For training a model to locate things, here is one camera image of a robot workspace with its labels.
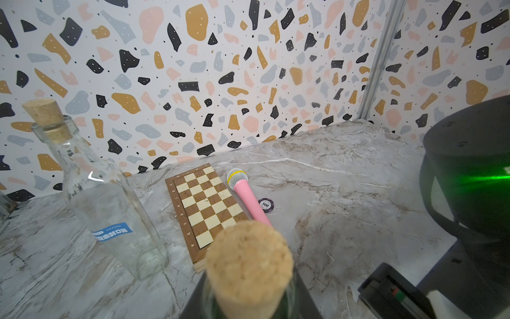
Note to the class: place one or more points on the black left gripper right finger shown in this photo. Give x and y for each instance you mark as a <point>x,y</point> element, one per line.
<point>306,308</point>

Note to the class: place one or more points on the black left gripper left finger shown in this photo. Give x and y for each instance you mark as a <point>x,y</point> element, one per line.
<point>199,304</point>

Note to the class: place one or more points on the clear glass bottle with cork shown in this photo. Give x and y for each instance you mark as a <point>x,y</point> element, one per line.
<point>249,274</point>

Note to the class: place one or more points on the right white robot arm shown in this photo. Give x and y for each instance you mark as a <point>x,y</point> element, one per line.
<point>464,183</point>

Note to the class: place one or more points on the glass bottle blue label back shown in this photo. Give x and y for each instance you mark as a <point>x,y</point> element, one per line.
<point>98,193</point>

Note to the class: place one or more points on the glass bottle blue label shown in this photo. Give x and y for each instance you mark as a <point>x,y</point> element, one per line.
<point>98,193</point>
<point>7,207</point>

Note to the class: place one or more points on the glass bottle blue label left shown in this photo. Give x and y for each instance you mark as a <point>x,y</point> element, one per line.
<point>7,207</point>

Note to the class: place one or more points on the wooden chessboard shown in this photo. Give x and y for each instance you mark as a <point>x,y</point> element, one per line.
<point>204,207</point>

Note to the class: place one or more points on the purple poker chip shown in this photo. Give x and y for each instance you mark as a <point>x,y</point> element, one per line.
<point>266,204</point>

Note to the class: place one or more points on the pink toy microphone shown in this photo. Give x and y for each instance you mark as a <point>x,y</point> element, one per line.
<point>238,181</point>

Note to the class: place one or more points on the right metal corner post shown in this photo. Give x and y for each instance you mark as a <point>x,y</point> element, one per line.
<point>392,20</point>

